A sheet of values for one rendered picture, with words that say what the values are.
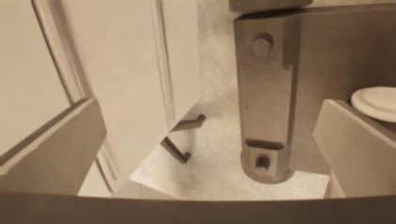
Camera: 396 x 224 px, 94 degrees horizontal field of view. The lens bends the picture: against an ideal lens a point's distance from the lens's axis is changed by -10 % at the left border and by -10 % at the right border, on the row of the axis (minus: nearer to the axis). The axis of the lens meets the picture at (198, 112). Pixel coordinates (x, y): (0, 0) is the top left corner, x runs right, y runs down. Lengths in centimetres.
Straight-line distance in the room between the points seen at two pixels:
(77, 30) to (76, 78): 5
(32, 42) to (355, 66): 55
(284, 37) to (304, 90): 15
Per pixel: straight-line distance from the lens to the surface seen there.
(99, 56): 29
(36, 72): 25
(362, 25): 53
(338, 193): 29
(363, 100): 44
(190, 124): 86
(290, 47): 49
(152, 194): 110
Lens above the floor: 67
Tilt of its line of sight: 49 degrees down
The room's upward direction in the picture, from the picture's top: 141 degrees counter-clockwise
